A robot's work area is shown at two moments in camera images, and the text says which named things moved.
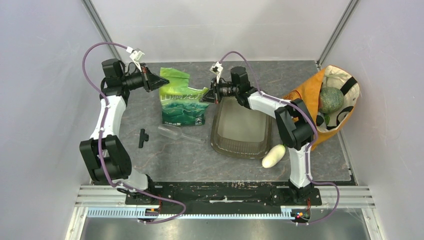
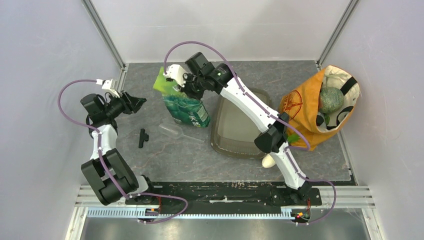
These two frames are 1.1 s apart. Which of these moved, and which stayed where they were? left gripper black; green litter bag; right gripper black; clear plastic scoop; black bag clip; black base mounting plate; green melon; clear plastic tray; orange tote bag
Moved: green litter bag; left gripper black; right gripper black
Stayed: black base mounting plate; black bag clip; green melon; clear plastic tray; orange tote bag; clear plastic scoop
